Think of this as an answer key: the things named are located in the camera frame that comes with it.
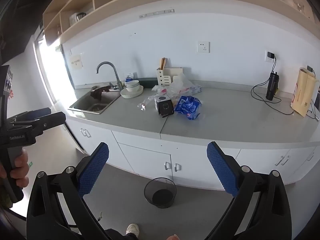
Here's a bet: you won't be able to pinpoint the person's left hand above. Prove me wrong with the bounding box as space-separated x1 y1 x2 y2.
0 152 29 180

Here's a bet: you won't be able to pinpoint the bright window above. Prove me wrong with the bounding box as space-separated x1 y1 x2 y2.
35 34 75 110

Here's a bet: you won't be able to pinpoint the black cube box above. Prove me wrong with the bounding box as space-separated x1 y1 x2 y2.
154 94 174 118

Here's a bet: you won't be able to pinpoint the steel sink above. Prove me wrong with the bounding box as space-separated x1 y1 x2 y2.
68 87 122 115

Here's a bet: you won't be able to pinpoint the kraft paper bag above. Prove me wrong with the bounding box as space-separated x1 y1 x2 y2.
290 67 318 118

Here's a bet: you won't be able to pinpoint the metal faucet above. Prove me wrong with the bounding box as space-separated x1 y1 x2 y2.
96 61 124 91

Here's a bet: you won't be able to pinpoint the thin clear plastic bag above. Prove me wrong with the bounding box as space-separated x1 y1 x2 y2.
170 74 200 97

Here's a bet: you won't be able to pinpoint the black wire mesh bin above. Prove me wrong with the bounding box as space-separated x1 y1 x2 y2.
144 177 177 209

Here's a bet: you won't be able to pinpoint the metal wall rail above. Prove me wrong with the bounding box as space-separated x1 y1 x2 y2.
139 9 175 18

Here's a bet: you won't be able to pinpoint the black charger with cable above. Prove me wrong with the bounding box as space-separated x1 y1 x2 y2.
251 56 294 116

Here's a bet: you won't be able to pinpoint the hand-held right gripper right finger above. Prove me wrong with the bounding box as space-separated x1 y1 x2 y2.
206 141 293 240

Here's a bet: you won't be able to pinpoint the brown cloth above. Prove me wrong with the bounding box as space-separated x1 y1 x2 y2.
90 86 110 102

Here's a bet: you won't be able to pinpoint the blue snack bag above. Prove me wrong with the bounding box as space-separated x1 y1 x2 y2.
174 95 202 120

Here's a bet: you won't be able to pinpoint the cream cutlery holder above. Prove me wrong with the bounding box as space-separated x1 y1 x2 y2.
156 67 184 87

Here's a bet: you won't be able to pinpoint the white base cabinet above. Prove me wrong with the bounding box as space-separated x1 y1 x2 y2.
65 116 320 190

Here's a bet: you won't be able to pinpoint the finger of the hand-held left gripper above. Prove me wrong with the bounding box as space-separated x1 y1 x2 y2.
16 107 52 122
10 112 67 137

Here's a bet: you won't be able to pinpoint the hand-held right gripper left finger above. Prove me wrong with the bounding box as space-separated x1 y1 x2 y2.
26 142 114 240

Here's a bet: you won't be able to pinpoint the white plate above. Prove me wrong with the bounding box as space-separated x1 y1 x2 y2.
120 85 144 99

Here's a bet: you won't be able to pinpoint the large clear bubble plastic bag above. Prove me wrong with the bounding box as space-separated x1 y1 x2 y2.
137 94 160 110

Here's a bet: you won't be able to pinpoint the black pants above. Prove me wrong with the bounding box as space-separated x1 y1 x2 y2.
104 228 140 240

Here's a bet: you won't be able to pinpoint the white shoe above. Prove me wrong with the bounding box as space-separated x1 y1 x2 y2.
126 224 140 237

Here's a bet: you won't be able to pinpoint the paper wall notice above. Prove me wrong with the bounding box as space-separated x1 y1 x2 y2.
70 54 83 69

